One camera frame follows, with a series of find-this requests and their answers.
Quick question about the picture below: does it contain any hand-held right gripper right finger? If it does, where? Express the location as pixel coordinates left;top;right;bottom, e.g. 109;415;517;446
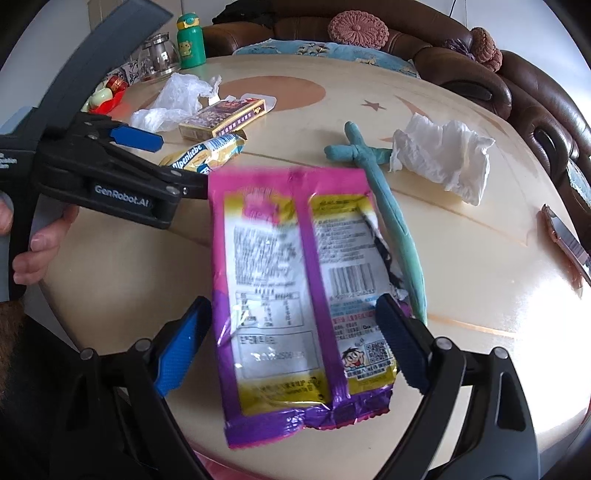
369;293;541;480

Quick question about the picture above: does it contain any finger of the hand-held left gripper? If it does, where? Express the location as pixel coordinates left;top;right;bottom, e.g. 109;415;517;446
106;141;209;201
69;112;164;154

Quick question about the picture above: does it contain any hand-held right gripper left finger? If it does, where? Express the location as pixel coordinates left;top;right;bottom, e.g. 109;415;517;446
60;295;213;480

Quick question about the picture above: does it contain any playing card box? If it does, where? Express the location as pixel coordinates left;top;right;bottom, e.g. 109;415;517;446
178;92;279;142

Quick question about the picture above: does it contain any pink purple snack packet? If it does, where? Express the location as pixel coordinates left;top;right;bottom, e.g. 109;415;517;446
207;166;414;450

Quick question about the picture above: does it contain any white tissue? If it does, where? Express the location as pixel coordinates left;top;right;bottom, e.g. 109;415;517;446
389;112;496;206

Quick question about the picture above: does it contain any person's left hand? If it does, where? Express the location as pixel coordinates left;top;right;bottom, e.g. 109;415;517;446
0;193;80;287

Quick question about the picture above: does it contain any red tray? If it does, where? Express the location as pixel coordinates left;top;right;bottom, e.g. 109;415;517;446
85;83;127;115

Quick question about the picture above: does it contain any yellow blue candy wrapper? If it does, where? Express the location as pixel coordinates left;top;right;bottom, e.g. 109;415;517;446
159;133;247;175

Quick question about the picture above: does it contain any pale fruit-shaped ornament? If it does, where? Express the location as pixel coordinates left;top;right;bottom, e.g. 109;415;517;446
82;88;114;112

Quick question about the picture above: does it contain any clear plastic bag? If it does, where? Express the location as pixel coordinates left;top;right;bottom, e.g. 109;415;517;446
129;73;223;132

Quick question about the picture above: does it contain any blue white patterned cloth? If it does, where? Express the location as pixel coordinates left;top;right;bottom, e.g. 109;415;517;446
117;59;144;86

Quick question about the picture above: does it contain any glass jar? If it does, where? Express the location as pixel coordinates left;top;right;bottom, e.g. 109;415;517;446
139;33;182;84

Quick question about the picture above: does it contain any green kids water bottle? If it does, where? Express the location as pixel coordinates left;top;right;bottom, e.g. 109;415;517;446
175;13;207;70

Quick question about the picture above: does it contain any teal plush sword toy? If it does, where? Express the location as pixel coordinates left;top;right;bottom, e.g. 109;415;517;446
324;121;429;326

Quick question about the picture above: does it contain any black clothing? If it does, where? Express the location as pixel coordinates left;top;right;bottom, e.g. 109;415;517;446
211;0;278;26

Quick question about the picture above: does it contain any blue patterned cushion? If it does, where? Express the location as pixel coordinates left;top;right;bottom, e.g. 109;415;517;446
233;39;421;79

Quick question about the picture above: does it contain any phone with pink case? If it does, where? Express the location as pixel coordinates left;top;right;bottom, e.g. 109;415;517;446
540;204;591;273

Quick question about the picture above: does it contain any large pink crocheted cushion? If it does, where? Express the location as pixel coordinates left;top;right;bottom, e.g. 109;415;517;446
328;11;390;51

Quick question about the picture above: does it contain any blue lace cloth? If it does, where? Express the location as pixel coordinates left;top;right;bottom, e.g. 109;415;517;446
566;159;591;206

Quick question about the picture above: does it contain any brown leather sofa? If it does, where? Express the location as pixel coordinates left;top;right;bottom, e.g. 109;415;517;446
201;0;591;222

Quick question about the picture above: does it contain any small pink crocheted cushion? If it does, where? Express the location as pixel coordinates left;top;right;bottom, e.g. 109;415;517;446
468;27;503;72

